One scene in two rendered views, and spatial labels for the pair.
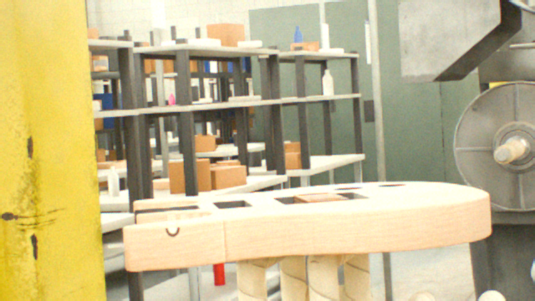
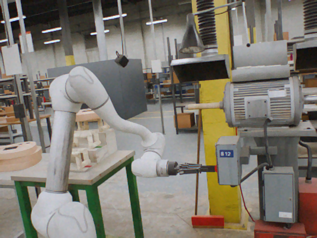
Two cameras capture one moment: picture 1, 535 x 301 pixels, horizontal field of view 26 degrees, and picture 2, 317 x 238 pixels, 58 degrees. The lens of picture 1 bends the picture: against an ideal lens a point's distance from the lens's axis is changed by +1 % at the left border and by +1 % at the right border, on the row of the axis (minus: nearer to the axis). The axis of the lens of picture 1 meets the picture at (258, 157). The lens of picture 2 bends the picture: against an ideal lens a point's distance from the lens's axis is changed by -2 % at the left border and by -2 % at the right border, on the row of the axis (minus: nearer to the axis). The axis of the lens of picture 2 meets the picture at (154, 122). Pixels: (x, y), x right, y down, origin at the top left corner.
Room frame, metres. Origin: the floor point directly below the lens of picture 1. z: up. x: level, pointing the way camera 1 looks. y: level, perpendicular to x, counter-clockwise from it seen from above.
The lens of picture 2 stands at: (1.84, -2.12, 1.47)
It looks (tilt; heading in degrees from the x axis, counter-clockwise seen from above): 10 degrees down; 92
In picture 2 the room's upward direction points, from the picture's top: 6 degrees counter-clockwise
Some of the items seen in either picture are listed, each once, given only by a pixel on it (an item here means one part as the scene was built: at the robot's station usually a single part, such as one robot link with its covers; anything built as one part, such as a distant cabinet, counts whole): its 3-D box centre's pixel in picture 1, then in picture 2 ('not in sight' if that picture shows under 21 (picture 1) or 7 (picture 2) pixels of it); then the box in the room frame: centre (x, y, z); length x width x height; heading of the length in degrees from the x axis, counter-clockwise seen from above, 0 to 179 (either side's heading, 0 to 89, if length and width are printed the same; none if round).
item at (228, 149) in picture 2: not in sight; (244, 163); (2.20, -0.77, 0.99); 0.24 x 0.21 x 0.26; 160
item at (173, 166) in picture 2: not in sight; (178, 168); (1.88, -0.68, 0.97); 0.09 x 0.08 x 0.07; 160
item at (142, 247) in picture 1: (173, 242); not in sight; (1.16, 0.09, 1.23); 0.10 x 0.07 x 0.04; 98
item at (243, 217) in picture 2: not in sight; (226, 215); (2.34, 0.52, 0.02); 0.40 x 0.40 x 0.02; 70
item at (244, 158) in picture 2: not in sight; (245, 154); (2.22, -0.71, 1.02); 0.19 x 0.04 x 0.04; 70
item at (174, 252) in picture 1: (173, 244); not in sight; (1.13, 0.09, 1.24); 0.03 x 0.02 x 0.04; 98
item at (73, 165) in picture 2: not in sight; (73, 166); (1.22, -0.35, 0.94); 0.27 x 0.15 x 0.01; 164
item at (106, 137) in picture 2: not in sight; (95, 142); (1.32, -0.05, 1.02); 0.27 x 0.15 x 0.17; 164
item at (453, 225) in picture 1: (305, 217); (90, 113); (1.31, -0.05, 1.23); 0.40 x 0.35 x 0.04; 98
